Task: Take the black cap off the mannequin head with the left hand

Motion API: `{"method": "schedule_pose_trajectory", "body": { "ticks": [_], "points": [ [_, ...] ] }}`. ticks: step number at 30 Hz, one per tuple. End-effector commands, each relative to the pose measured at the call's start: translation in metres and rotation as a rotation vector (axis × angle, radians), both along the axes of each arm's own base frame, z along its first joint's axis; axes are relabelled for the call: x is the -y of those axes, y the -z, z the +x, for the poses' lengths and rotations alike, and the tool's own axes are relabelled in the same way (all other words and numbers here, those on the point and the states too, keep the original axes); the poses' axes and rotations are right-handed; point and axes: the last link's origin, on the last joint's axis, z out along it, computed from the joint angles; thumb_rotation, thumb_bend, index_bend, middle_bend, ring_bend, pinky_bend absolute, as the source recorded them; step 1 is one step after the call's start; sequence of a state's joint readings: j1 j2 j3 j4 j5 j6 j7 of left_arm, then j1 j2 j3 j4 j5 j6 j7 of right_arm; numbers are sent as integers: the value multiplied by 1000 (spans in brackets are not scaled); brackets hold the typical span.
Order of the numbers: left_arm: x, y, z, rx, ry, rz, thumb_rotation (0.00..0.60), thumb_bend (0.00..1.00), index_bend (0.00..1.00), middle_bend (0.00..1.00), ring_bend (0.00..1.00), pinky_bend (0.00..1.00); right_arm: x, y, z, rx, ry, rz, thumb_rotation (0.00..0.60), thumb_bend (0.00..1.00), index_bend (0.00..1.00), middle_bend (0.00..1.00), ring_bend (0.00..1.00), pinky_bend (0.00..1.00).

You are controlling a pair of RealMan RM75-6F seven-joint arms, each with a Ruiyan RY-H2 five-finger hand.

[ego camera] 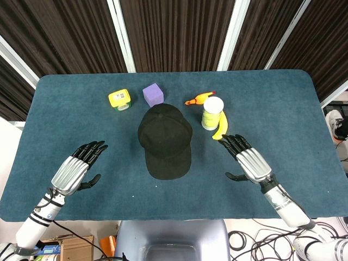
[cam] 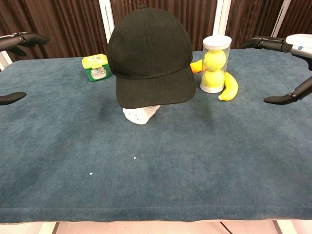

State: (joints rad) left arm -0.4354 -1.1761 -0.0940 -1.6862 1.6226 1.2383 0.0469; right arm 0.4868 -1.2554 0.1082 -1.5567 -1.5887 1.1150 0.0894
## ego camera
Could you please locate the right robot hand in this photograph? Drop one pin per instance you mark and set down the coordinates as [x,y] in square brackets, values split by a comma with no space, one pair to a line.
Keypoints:
[251,163]

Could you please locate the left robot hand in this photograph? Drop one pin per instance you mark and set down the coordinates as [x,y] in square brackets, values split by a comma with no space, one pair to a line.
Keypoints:
[71,171]

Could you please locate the black baseball cap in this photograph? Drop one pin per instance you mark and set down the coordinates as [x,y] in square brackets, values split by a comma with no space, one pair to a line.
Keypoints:
[166,141]

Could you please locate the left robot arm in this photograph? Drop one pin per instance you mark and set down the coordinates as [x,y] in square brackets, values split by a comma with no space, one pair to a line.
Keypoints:
[40,216]

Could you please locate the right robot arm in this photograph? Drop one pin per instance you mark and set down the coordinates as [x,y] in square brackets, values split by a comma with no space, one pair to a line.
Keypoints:
[293,212]

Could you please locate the yellow banana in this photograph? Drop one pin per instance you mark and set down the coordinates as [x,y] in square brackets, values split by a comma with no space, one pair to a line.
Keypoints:
[221,127]

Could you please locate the dark blue table mat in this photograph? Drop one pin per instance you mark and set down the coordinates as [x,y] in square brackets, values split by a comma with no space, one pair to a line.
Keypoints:
[272,114]

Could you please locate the white lidded yellow-green cup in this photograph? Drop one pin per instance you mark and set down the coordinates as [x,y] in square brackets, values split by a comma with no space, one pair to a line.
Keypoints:
[212,112]

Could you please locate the brown cardboard box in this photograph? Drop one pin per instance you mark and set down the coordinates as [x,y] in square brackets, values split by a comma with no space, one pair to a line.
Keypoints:
[73,247]

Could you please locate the orange object on floor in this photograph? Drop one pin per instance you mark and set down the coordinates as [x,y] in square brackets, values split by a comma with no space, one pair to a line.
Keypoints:
[108,242]

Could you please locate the blue packet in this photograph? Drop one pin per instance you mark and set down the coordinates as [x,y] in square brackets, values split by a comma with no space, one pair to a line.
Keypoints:
[49,249]

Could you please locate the orange rubber chicken toy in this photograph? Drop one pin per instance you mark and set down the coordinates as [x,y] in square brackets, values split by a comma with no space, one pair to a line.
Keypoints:
[199,98]

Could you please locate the yellow green small box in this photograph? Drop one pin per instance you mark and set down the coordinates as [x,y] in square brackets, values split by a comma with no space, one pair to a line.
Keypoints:
[119,100]

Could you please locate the white sneaker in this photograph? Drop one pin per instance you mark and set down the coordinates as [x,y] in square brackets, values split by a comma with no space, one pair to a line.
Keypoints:
[335,125]

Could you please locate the grey robot torso base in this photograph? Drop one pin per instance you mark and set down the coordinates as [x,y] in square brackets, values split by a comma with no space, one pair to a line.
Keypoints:
[172,240]

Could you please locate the purple foam cube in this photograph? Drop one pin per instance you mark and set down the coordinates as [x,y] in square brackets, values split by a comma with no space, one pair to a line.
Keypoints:
[152,93]

